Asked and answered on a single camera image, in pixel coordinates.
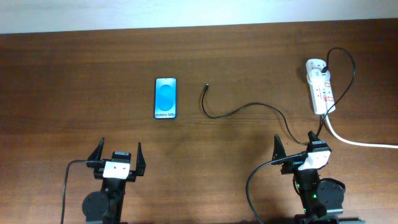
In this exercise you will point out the white USB charger plug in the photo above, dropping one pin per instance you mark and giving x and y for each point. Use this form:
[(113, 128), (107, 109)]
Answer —
[(315, 75)]

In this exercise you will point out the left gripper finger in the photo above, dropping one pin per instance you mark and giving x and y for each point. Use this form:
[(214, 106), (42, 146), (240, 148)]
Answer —
[(94, 159), (140, 161)]

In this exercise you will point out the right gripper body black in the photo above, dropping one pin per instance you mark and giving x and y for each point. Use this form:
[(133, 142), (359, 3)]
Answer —
[(292, 167)]

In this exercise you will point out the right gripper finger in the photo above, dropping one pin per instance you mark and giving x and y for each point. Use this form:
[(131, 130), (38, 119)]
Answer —
[(313, 138), (278, 152)]

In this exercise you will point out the white power strip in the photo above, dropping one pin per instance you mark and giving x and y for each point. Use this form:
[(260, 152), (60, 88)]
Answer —
[(321, 93)]

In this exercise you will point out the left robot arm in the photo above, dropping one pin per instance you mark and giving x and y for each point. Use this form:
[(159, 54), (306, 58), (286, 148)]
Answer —
[(105, 205)]

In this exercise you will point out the blue screen Galaxy smartphone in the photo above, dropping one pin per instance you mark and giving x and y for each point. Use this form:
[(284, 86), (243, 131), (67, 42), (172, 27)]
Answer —
[(165, 98)]

